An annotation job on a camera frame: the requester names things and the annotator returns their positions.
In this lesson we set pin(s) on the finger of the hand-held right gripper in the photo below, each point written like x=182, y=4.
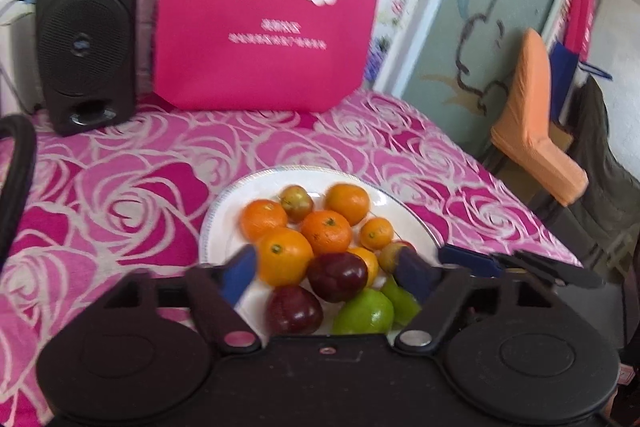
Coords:
x=470, y=262

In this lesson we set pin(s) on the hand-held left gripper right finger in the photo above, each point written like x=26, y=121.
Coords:
x=417, y=274

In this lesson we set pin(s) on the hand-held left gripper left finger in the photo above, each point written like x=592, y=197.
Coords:
x=240, y=272

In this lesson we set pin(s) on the green apple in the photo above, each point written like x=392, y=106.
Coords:
x=406, y=304
x=362, y=314

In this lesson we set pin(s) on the large orange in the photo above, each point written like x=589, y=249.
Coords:
x=285, y=257
x=371, y=264

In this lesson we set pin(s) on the white plate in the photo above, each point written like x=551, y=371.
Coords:
x=225, y=217

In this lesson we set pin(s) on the smooth tangerine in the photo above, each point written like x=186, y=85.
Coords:
x=262, y=219

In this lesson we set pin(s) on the small orange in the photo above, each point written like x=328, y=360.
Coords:
x=377, y=233

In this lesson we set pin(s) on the dark purple plum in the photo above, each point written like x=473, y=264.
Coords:
x=337, y=277
x=292, y=312

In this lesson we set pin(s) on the greenish red tomato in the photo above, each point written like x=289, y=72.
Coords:
x=296, y=203

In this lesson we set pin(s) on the speckled tangerine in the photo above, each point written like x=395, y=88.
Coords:
x=326, y=232

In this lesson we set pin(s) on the medium orange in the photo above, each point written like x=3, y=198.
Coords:
x=347, y=203

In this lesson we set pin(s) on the pink rose printed tablecloth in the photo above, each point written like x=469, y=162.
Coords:
x=125, y=187

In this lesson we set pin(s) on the orange covered chair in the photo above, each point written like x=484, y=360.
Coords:
x=530, y=122

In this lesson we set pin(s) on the blue hanging bag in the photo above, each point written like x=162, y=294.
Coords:
x=562, y=77

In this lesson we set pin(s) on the magenta tote bag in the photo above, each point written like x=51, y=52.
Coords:
x=270, y=57

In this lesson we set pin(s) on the cartoon glass door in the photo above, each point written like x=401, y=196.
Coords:
x=490, y=7

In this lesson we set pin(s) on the pink hanging bag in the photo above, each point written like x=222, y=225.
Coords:
x=582, y=17

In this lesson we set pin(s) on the black speaker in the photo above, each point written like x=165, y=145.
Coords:
x=85, y=37

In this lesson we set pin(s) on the white box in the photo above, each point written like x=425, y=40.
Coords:
x=17, y=57

